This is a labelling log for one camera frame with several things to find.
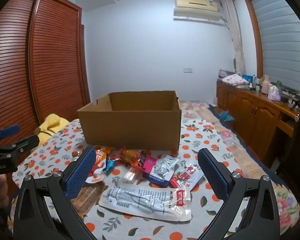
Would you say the orange fruit print bedsheet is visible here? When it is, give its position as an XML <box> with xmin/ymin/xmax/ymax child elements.
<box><xmin>11</xmin><ymin>119</ymin><xmax>300</xmax><ymax>240</ymax></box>

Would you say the teal cloth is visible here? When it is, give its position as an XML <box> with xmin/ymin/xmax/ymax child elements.
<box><xmin>219</xmin><ymin>110</ymin><xmax>234</xmax><ymax>122</ymax></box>

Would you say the yellow plush toy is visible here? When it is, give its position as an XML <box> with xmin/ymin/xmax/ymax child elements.
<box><xmin>31</xmin><ymin>114</ymin><xmax>70</xmax><ymax>153</ymax></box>

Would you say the black chair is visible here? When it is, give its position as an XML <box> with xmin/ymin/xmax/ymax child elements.
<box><xmin>277</xmin><ymin>115</ymin><xmax>300</xmax><ymax>195</ymax></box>

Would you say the blue foil triangular snack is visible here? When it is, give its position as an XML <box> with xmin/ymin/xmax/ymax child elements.
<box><xmin>102</xmin><ymin>159</ymin><xmax>119</xmax><ymax>177</ymax></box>

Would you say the small white candy packet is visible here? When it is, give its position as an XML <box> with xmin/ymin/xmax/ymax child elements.
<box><xmin>122</xmin><ymin>171</ymin><xmax>137</xmax><ymax>183</ymax></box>

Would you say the wooden window frame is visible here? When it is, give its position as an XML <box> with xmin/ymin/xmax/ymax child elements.
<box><xmin>242</xmin><ymin>0</ymin><xmax>263</xmax><ymax>78</ymax></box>

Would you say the grey window blind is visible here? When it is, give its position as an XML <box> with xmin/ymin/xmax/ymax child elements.
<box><xmin>247</xmin><ymin>0</ymin><xmax>300</xmax><ymax>98</ymax></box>

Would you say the large silver packet red label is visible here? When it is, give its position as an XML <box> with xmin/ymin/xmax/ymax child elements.
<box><xmin>99</xmin><ymin>185</ymin><xmax>192</xmax><ymax>222</ymax></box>

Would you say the purple tissue pack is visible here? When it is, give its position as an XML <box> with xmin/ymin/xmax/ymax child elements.
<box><xmin>268</xmin><ymin>85</ymin><xmax>282</xmax><ymax>102</ymax></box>

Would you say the floral quilt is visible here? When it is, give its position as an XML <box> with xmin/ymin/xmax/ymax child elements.
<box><xmin>179</xmin><ymin>101</ymin><xmax>300</xmax><ymax>220</ymax></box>

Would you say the pink snack packet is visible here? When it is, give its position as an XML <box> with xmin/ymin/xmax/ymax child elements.
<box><xmin>130</xmin><ymin>151</ymin><xmax>157</xmax><ymax>174</ymax></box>

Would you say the person's left hand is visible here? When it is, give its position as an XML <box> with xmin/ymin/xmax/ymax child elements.
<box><xmin>0</xmin><ymin>174</ymin><xmax>10</xmax><ymax>220</ymax></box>

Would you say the long wooden cabinet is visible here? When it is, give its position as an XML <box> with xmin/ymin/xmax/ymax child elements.
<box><xmin>216</xmin><ymin>80</ymin><xmax>300</xmax><ymax>168</ymax></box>

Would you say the brown cardboard box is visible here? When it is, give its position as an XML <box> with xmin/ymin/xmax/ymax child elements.
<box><xmin>77</xmin><ymin>91</ymin><xmax>182</xmax><ymax>151</ymax></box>

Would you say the cream patterned curtain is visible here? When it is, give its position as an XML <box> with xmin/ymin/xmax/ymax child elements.
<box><xmin>220</xmin><ymin>0</ymin><xmax>247</xmax><ymax>75</ymax></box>

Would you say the beige wall air conditioner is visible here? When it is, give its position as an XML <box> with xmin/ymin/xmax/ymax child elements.
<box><xmin>174</xmin><ymin>0</ymin><xmax>223</xmax><ymax>25</ymax></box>

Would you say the red-brown louvred wardrobe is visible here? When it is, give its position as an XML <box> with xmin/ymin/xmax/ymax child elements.
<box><xmin>0</xmin><ymin>0</ymin><xmax>90</xmax><ymax>198</ymax></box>

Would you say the brown snack packet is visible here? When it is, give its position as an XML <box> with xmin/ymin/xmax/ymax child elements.
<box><xmin>70</xmin><ymin>185</ymin><xmax>109</xmax><ymax>218</ymax></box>

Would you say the pink thermos flask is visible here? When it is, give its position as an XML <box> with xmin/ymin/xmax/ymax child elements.
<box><xmin>261</xmin><ymin>75</ymin><xmax>272</xmax><ymax>94</ymax></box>

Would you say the orange white snack packet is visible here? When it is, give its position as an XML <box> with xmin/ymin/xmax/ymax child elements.
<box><xmin>85</xmin><ymin>149</ymin><xmax>113</xmax><ymax>184</ymax></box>

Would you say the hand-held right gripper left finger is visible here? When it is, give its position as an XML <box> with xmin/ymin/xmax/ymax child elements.
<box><xmin>13</xmin><ymin>146</ymin><xmax>98</xmax><ymax>240</ymax></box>

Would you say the red white snack packet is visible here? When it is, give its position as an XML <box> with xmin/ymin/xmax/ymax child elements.
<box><xmin>169</xmin><ymin>164</ymin><xmax>205</xmax><ymax>193</ymax></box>

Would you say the yellow bread clear wrapper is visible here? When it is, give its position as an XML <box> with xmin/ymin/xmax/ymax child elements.
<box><xmin>120</xmin><ymin>149</ymin><xmax>144</xmax><ymax>167</ymax></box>

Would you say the black tripod stand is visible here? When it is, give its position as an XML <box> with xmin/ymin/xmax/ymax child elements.
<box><xmin>289</xmin><ymin>92</ymin><xmax>300</xmax><ymax>110</ymax></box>

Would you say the folded floral cloth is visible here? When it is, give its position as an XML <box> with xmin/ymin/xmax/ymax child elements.
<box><xmin>222</xmin><ymin>74</ymin><xmax>249</xmax><ymax>85</ymax></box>

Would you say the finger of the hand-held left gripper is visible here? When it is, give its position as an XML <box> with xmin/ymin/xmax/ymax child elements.
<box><xmin>0</xmin><ymin>124</ymin><xmax>21</xmax><ymax>147</ymax></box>
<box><xmin>4</xmin><ymin>134</ymin><xmax>40</xmax><ymax>156</ymax></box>

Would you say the silver packet blue edge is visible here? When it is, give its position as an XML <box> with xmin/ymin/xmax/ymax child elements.
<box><xmin>143</xmin><ymin>155</ymin><xmax>180</xmax><ymax>187</ymax></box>

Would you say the purple patterned box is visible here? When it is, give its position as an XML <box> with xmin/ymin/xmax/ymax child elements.
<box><xmin>218</xmin><ymin>69</ymin><xmax>234</xmax><ymax>79</ymax></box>

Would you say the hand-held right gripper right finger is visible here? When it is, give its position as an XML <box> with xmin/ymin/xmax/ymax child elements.
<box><xmin>197</xmin><ymin>148</ymin><xmax>282</xmax><ymax>240</ymax></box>

